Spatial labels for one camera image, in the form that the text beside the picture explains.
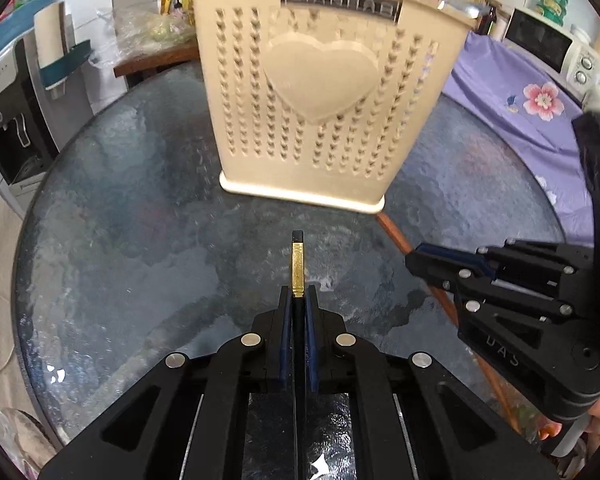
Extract black gold chopstick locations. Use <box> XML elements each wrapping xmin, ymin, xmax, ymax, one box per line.
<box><xmin>290</xmin><ymin>230</ymin><xmax>306</xmax><ymax>298</ymax></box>

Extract brown wooden chopstick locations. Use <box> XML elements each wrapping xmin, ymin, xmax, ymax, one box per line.
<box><xmin>375</xmin><ymin>212</ymin><xmax>521</xmax><ymax>434</ymax></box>

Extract right hand painted nails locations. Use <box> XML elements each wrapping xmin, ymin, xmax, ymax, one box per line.
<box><xmin>536</xmin><ymin>398</ymin><xmax>600</xmax><ymax>441</ymax></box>

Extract purple floral cloth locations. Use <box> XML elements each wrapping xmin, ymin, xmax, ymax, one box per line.
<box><xmin>443</xmin><ymin>32</ymin><xmax>594</xmax><ymax>246</ymax></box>

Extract round glass table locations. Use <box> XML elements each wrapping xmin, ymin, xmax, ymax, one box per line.
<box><xmin>11</xmin><ymin>62</ymin><xmax>566</xmax><ymax>449</ymax></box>

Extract white microwave oven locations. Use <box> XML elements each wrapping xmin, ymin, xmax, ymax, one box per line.
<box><xmin>502</xmin><ymin>8</ymin><xmax>600</xmax><ymax>102</ymax></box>

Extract cream plastic utensil holder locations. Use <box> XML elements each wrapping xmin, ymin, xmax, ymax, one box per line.
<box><xmin>193</xmin><ymin>0</ymin><xmax>474</xmax><ymax>214</ymax></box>

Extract brown glass bottle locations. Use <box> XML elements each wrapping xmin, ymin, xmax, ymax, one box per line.
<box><xmin>476</xmin><ymin>6</ymin><xmax>498</xmax><ymax>36</ymax></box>

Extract clear plastic spoon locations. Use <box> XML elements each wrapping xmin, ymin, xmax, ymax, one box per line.
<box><xmin>438</xmin><ymin>0</ymin><xmax>490</xmax><ymax>20</ymax></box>

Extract stacked green cups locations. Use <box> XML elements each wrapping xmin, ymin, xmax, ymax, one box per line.
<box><xmin>535</xmin><ymin>0</ymin><xmax>568</xmax><ymax>26</ymax></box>

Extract wooden side counter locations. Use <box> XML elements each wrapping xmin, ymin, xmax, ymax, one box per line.
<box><xmin>114</xmin><ymin>41</ymin><xmax>199</xmax><ymax>88</ymax></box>

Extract white water dispenser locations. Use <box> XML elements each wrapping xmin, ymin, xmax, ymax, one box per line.
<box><xmin>0</xmin><ymin>32</ymin><xmax>93</xmax><ymax>217</ymax></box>

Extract plastic bag on counter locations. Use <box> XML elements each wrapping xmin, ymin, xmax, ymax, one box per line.
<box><xmin>88</xmin><ymin>6</ymin><xmax>196</xmax><ymax>70</ymax></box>

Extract paper cup dispenser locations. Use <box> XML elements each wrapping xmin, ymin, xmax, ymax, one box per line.
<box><xmin>34</xmin><ymin>1</ymin><xmax>92</xmax><ymax>100</ymax></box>

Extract blue water jug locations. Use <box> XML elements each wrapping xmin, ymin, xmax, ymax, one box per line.
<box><xmin>0</xmin><ymin>0</ymin><xmax>56</xmax><ymax>68</ymax></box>

